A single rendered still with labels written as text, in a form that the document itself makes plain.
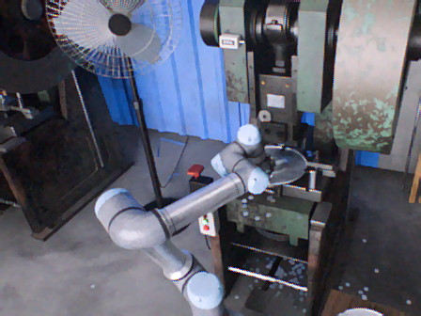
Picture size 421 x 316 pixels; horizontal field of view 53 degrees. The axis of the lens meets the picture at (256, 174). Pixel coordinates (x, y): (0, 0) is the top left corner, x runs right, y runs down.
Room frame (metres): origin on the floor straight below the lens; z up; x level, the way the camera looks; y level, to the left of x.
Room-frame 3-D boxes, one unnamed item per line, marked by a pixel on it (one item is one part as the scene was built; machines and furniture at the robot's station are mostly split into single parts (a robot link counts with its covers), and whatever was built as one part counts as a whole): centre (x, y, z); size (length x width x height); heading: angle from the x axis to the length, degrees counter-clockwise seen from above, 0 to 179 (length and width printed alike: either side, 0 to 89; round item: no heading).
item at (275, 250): (1.61, -0.13, 0.31); 0.43 x 0.42 x 0.01; 67
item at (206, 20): (1.71, 0.10, 1.31); 0.22 x 0.12 x 0.22; 157
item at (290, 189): (1.60, -0.12, 0.68); 0.45 x 0.30 x 0.06; 67
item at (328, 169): (1.53, -0.28, 0.76); 0.17 x 0.06 x 0.10; 67
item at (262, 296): (1.47, -0.07, 0.14); 0.59 x 0.10 x 0.05; 157
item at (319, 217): (1.62, -0.43, 0.45); 0.92 x 0.12 x 0.90; 157
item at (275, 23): (1.60, -0.12, 1.27); 0.21 x 0.12 x 0.34; 157
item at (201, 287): (0.94, 0.20, 0.62); 0.13 x 0.12 x 0.14; 35
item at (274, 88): (1.56, -0.11, 1.04); 0.17 x 0.15 x 0.30; 157
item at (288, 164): (1.48, -0.07, 0.78); 0.29 x 0.29 x 0.01
